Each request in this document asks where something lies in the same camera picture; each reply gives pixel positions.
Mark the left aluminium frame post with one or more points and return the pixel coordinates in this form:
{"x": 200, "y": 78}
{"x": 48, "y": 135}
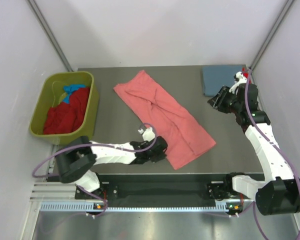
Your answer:
{"x": 49, "y": 34}

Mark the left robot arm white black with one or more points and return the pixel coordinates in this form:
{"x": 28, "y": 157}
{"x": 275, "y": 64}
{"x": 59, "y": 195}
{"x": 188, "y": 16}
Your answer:
{"x": 75, "y": 163}

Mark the aluminium frame post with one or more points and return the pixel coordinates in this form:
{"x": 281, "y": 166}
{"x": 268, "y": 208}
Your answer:
{"x": 288, "y": 4}
{"x": 49, "y": 34}

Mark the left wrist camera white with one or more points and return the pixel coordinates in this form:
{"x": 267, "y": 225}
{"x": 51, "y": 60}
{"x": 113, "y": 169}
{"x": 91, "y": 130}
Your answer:
{"x": 147, "y": 134}

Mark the folded grey-blue t shirt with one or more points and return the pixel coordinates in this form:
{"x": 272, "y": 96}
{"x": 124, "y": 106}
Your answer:
{"x": 214, "y": 77}

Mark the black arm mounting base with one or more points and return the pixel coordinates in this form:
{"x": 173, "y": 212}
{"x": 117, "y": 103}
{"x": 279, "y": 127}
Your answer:
{"x": 164, "y": 190}

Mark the blue t shirt in bin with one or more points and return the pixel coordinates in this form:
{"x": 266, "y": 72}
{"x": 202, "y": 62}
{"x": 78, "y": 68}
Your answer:
{"x": 70, "y": 89}

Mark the folded red t shirt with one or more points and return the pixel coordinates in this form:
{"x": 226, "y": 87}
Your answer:
{"x": 246, "y": 75}

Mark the pink t shirt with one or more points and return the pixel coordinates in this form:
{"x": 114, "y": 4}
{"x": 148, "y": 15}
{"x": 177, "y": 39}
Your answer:
{"x": 186, "y": 138}

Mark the slotted cable duct rail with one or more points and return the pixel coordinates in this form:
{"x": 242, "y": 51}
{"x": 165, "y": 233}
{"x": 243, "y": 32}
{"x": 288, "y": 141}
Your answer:
{"x": 94, "y": 207}

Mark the right aluminium frame post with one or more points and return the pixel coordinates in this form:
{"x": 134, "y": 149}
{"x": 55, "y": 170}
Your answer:
{"x": 288, "y": 4}

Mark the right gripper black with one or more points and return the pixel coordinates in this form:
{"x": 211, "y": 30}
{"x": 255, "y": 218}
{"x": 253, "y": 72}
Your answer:
{"x": 217, "y": 101}

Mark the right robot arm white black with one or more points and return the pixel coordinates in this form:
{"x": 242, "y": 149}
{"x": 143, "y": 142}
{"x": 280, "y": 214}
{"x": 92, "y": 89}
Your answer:
{"x": 278, "y": 193}

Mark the dark red t shirt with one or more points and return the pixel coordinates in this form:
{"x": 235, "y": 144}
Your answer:
{"x": 67, "y": 117}

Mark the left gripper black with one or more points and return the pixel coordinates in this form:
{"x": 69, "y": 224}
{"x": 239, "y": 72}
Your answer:
{"x": 160, "y": 156}

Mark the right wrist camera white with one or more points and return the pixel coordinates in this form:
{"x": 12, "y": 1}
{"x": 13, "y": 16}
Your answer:
{"x": 237, "y": 82}

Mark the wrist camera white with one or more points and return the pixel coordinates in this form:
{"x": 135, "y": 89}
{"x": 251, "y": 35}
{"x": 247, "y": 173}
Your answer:
{"x": 237, "y": 82}
{"x": 147, "y": 134}

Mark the olive green plastic bin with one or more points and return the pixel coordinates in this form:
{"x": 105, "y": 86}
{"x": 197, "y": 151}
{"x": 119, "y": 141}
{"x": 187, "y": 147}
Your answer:
{"x": 52, "y": 94}

